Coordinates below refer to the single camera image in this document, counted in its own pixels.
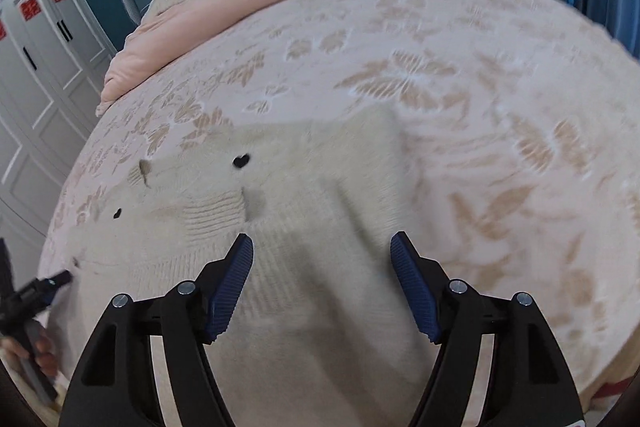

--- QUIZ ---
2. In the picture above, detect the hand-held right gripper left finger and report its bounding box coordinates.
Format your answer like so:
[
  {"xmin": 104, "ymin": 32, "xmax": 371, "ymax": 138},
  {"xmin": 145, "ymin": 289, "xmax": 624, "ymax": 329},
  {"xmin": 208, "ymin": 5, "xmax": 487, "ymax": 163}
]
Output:
[{"xmin": 57, "ymin": 233, "xmax": 254, "ymax": 427}]

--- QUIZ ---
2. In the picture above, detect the bed with floral cream blanket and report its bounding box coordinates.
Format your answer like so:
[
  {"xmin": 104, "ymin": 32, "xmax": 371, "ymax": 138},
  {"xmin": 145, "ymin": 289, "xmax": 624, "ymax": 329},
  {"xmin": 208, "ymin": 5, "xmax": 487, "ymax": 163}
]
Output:
[{"xmin": 37, "ymin": 0, "xmax": 640, "ymax": 427}]

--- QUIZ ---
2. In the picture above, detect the person's left hand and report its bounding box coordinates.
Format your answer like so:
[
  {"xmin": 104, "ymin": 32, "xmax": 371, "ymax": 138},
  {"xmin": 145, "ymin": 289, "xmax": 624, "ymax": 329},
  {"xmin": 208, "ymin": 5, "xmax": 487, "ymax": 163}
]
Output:
[{"xmin": 0, "ymin": 329, "xmax": 62, "ymax": 380}]

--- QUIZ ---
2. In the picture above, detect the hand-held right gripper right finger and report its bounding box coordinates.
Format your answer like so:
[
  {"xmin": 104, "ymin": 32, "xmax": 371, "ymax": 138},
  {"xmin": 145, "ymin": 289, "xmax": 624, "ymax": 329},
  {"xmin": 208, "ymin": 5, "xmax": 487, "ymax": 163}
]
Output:
[{"xmin": 390, "ymin": 231, "xmax": 583, "ymax": 427}]

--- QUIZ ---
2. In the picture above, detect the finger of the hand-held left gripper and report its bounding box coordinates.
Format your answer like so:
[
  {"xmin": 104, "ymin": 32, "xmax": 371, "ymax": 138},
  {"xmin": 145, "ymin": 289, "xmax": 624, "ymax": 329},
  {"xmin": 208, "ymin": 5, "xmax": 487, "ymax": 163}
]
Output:
[
  {"xmin": 0, "ymin": 238, "xmax": 14, "ymax": 303},
  {"xmin": 27, "ymin": 270, "xmax": 71, "ymax": 306}
]

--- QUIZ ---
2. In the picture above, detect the white wardrobe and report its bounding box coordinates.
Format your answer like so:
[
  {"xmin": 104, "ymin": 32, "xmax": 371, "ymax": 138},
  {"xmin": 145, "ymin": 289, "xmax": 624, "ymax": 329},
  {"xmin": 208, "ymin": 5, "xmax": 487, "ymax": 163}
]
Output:
[{"xmin": 0, "ymin": 0, "xmax": 119, "ymax": 258}]

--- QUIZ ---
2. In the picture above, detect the cream knitted sweater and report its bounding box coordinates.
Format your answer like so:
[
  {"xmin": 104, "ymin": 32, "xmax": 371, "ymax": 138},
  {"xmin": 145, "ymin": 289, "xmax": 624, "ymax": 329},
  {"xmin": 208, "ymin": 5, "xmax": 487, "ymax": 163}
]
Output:
[{"xmin": 47, "ymin": 106, "xmax": 453, "ymax": 427}]

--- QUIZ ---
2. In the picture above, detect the grey mesh chair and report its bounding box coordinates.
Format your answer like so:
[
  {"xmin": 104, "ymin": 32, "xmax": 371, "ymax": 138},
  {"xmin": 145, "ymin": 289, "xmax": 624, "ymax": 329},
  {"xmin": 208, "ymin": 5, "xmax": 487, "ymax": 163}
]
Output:
[{"xmin": 119, "ymin": 0, "xmax": 146, "ymax": 28}]

